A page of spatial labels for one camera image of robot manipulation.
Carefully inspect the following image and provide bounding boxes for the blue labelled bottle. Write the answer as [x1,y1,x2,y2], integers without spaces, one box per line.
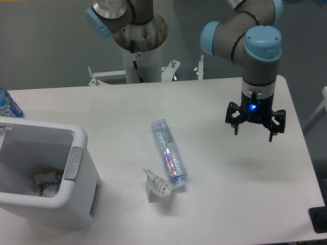
[1,87,24,118]

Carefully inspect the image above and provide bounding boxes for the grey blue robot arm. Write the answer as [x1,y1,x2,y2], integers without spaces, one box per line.
[85,1,286,136]

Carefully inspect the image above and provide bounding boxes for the clear plastic water bottle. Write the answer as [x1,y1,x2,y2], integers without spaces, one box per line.
[151,119,188,193]

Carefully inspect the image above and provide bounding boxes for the trash inside bin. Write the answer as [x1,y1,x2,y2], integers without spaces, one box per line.
[30,169,64,198]

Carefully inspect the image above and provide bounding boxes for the white frame at right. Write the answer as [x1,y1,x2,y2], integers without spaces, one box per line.
[302,86,326,135]

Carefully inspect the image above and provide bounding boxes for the white trash can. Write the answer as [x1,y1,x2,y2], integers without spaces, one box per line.
[1,117,101,227]

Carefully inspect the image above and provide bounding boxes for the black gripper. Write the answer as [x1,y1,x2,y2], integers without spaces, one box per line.
[225,92,286,142]

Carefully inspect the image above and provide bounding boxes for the white tube wrapper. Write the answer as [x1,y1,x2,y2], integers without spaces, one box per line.
[143,168,176,202]

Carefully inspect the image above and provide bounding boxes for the black table clamp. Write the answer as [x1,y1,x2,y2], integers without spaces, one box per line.
[309,206,326,234]

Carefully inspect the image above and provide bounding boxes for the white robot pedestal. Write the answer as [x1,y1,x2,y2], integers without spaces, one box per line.
[85,8,180,86]

